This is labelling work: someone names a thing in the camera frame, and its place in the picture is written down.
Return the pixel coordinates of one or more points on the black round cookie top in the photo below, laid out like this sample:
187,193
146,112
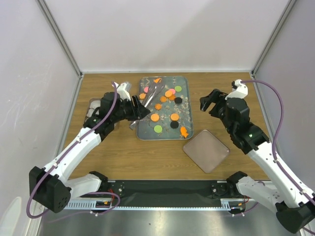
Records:
178,100

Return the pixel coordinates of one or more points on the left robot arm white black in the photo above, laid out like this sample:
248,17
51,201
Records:
71,159

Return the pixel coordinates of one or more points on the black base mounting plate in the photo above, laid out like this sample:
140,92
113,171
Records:
173,193

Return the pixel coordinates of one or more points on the aluminium frame rail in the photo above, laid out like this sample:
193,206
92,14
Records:
102,201

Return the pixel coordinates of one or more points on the brown translucent box lid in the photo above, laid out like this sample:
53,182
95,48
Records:
206,151

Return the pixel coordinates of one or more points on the orange fish cookie top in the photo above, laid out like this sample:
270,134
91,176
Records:
157,80

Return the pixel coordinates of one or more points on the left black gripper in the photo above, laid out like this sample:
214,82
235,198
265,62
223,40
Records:
138,111

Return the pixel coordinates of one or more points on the green round cookie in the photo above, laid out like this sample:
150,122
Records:
178,88
158,128

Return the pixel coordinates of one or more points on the green round cookie bottom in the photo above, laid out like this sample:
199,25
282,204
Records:
158,128

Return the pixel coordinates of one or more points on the floral patterned metal tray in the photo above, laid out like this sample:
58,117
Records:
145,127

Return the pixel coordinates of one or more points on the orange fish cookie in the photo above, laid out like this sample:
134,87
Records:
157,80
184,132

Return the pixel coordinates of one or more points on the orange round cookie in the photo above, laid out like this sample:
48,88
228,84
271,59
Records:
174,117
154,117
168,93

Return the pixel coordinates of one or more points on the orange fish cookie bottom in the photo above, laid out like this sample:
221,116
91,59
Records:
184,132

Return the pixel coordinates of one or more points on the black round cookie bottom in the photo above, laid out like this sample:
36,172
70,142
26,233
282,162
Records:
174,124

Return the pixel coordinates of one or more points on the orange round cookie stacked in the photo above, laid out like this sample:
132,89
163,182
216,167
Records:
168,93

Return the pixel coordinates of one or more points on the green round cookie top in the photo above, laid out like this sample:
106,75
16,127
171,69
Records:
178,88

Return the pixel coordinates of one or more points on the black round cookie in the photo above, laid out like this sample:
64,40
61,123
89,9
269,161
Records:
174,124
178,100

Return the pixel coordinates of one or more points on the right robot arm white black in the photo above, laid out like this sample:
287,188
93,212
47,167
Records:
291,201

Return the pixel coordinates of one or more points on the orange flower cookie centre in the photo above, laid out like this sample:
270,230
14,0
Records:
163,99

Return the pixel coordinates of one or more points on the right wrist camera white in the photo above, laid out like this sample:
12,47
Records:
239,90

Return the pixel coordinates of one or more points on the clear box with paper cups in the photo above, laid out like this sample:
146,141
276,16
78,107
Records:
92,109

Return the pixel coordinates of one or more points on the small orange flower cookie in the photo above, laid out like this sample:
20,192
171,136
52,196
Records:
158,106

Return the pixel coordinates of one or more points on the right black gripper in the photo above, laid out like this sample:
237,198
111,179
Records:
217,97

